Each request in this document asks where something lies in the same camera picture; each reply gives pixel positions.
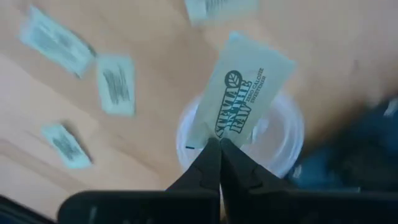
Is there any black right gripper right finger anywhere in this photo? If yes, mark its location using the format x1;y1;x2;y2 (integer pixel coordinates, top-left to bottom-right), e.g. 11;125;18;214
220;139;398;224

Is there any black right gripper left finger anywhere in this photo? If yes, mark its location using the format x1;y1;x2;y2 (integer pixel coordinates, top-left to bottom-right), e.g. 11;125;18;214
57;138;223;224

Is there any stevia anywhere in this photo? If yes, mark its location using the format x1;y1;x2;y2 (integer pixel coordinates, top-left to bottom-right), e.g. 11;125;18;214
40;123;93;170
18;6;97;79
96;54;137;118
185;30;297;150
183;0;261;26

